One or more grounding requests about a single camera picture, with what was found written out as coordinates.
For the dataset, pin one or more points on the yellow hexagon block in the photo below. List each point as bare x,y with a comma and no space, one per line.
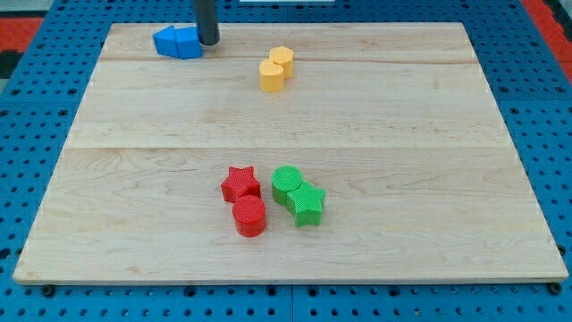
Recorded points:
283,56

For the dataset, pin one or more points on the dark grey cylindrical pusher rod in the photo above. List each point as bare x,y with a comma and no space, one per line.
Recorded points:
206,21

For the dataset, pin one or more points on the blue triangular block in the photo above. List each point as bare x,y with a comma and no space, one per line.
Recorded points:
165,42

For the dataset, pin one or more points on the green star block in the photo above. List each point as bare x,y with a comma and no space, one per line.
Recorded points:
306,204

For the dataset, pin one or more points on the green cylinder block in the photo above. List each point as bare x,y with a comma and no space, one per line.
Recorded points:
285,179

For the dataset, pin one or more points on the red star block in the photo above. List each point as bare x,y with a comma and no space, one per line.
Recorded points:
240,182

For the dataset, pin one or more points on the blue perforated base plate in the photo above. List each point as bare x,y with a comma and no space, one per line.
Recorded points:
38,102

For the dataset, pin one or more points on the red cylinder block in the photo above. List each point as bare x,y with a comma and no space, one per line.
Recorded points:
249,215

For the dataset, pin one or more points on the yellow heart block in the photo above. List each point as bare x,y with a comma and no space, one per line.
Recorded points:
271,76

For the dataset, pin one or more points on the blue cube block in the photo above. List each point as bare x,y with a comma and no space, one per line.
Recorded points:
187,42

